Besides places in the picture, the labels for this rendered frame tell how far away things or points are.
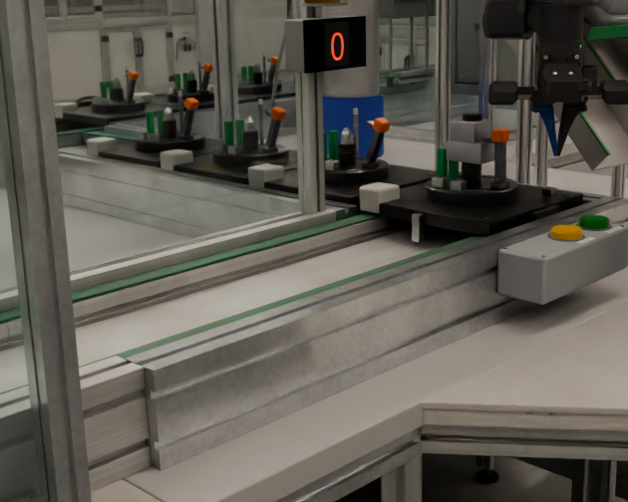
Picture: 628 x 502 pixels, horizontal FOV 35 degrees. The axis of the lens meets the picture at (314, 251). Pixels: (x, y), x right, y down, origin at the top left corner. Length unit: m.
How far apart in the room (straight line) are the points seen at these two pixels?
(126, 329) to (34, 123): 0.44
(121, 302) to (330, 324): 0.28
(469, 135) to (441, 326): 0.36
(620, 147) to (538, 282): 0.52
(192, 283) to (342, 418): 0.33
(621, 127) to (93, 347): 1.00
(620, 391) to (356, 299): 0.30
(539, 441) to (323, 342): 0.26
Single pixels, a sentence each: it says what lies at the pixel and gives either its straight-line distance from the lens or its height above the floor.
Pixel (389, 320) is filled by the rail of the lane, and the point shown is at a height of 0.92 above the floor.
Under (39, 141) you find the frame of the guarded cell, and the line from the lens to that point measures 0.77.
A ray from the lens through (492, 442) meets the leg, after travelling 1.12.
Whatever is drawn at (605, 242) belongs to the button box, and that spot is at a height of 0.95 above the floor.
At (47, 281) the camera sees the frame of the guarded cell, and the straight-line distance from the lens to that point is 0.79.
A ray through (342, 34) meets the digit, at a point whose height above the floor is 1.22.
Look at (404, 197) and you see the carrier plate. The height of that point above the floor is 0.97.
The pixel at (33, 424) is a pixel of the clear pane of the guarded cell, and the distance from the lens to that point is 0.83.
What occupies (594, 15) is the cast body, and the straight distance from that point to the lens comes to 1.69.
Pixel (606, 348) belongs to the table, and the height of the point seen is 0.86.
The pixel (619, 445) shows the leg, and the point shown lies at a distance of 1.14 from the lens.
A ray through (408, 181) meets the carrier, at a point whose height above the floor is 0.97.
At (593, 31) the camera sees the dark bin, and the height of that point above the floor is 1.20.
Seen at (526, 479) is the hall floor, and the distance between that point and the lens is 2.75.
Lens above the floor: 1.30
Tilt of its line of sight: 16 degrees down
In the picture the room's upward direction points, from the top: 2 degrees counter-clockwise
